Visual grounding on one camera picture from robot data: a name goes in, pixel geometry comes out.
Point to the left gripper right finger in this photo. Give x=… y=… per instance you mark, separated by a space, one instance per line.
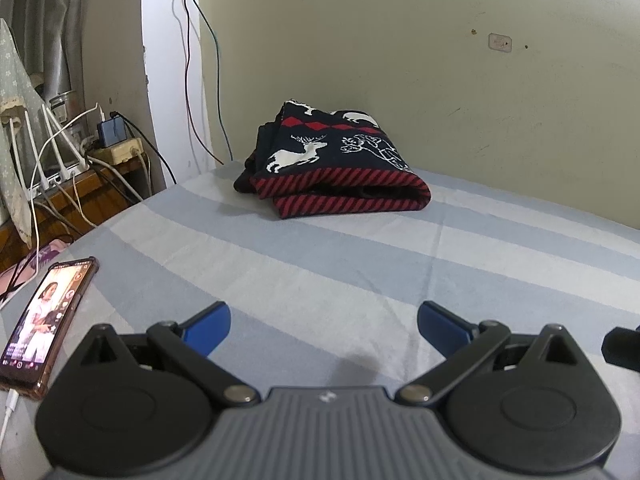
x=526 y=403

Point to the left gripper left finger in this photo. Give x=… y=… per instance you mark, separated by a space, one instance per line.
x=134 y=403

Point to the navy reindeer pattern sweater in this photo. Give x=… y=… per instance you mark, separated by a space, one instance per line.
x=310 y=162

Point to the smartphone in brown case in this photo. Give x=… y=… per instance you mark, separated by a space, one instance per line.
x=28 y=358

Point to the pink paper sheet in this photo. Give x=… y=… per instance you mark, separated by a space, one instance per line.
x=16 y=276

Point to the wooden side table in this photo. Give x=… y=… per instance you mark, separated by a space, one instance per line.
x=97 y=196

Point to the blue striped bed sheet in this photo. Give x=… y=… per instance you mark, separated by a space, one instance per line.
x=331 y=300

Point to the white wifi router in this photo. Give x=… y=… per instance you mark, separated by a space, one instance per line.
x=61 y=153

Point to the beige power strip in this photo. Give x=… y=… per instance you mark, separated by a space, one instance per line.
x=120 y=152

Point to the blue charger box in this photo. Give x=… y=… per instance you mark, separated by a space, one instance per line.
x=112 y=131

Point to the grey curtain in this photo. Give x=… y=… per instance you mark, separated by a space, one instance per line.
x=48 y=37

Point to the white wall socket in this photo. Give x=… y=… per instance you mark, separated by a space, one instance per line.
x=500 y=43

